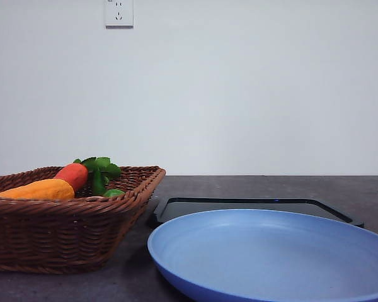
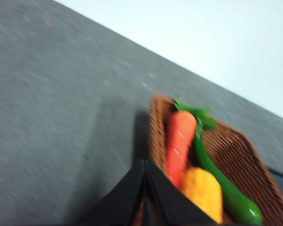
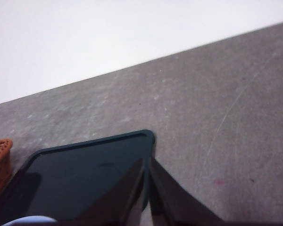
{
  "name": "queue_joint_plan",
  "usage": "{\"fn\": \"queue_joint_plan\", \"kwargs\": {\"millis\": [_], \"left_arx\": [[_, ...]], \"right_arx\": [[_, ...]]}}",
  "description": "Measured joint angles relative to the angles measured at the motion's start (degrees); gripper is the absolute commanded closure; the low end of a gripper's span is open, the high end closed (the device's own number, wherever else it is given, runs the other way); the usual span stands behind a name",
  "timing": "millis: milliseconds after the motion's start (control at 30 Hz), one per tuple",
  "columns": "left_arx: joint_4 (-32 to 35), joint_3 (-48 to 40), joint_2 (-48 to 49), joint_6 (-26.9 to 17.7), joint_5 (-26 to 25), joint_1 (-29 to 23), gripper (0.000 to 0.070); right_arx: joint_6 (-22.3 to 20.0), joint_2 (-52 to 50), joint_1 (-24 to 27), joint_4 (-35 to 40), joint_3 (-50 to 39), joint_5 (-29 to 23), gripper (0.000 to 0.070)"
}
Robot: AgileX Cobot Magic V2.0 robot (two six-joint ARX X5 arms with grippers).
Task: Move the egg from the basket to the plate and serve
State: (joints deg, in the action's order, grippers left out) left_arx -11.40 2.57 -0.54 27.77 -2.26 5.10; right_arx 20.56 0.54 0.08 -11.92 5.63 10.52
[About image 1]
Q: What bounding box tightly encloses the blue plate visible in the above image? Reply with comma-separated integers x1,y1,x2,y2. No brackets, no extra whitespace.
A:
147,209,378,302

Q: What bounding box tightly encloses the brown wicker basket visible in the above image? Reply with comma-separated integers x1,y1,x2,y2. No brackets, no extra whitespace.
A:
0,166,166,274

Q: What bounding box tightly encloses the black rectangular tray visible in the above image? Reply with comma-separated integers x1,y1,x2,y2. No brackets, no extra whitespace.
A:
153,198,365,228

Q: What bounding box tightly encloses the green toy leafy vegetable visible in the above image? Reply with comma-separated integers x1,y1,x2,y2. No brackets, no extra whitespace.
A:
73,157,124,197

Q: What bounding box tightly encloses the red-orange toy carrot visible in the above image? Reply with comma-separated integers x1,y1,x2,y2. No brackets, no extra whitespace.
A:
54,163,88,193

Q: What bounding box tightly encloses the yellow-orange toy vegetable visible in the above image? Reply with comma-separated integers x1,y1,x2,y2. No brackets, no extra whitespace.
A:
0,179,75,200

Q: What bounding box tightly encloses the white wall power outlet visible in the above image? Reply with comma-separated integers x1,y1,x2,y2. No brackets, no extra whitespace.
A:
105,0,134,30

